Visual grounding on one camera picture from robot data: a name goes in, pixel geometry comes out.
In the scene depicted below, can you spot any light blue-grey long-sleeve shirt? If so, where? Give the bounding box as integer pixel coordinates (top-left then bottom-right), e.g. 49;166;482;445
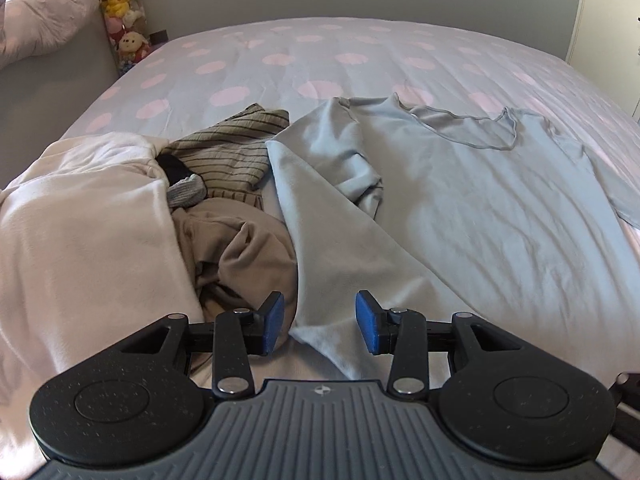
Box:
268;96;639;384

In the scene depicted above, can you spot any tan brown garment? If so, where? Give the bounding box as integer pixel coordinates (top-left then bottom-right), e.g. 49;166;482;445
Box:
171;198;297;348

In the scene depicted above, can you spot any grey knit sock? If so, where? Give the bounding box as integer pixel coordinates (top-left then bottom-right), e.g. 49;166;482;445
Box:
166;174;207;209

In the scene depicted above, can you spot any cream white sweater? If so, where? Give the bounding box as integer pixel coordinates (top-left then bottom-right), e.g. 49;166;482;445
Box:
0;131;206;411

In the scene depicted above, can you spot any black garment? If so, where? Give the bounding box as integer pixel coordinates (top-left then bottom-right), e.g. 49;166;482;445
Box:
155;154;193;186

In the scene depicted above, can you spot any brown striped garment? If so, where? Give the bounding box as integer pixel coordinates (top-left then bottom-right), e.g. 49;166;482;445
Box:
162;103;290;209

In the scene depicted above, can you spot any pink polka dot bedsheet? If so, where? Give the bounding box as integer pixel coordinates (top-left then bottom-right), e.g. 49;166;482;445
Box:
68;18;639;202

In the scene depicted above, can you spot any white cabinet door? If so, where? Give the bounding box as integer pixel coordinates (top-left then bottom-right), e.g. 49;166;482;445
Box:
568;0;639;119

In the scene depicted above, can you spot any clear tube of plush toys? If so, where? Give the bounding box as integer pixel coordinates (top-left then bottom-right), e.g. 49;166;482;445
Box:
100;0;152;75

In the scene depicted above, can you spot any dark wall socket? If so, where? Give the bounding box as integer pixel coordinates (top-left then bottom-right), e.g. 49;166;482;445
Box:
149;29;169;46

